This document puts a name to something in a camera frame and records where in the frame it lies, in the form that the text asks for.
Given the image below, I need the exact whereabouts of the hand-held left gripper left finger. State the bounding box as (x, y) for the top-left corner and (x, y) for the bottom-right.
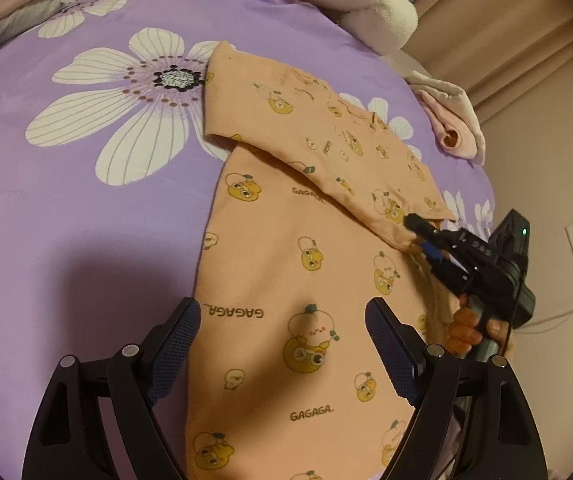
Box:
(21, 297), (202, 480)

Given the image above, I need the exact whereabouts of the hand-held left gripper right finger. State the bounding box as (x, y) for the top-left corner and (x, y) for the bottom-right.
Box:
(365, 297), (549, 480)

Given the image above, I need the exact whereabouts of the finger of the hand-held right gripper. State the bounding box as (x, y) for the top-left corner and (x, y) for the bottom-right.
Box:
(403, 213), (467, 252)
(419, 241), (473, 292)

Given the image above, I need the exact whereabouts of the orange printed garment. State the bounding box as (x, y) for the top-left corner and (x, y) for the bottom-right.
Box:
(184, 40), (459, 480)

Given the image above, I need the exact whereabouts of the person's right hand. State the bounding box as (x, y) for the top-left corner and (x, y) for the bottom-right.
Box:
(446, 295), (517, 361)

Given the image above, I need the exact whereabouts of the pink folded cloth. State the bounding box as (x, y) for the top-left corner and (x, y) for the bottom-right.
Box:
(409, 71), (487, 166)

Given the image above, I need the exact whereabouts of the purple floral bedsheet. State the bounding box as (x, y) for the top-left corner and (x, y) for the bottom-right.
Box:
(0, 0), (497, 480)

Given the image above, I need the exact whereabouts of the beige curtain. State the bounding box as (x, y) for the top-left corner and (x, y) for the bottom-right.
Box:
(401, 0), (573, 126)

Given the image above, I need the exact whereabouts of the white plush blanket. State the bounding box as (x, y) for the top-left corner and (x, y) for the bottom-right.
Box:
(261, 0), (419, 56)

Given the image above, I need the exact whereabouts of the white cable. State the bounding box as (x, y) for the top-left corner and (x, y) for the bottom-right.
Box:
(516, 295), (573, 333)

